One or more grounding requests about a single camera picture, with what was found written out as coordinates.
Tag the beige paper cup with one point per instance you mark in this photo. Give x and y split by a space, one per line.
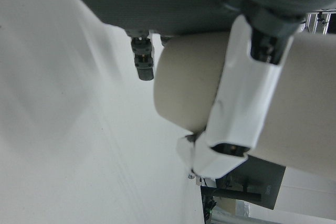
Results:
183 90

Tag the white grey left robot hand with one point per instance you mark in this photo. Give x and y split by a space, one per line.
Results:
162 3

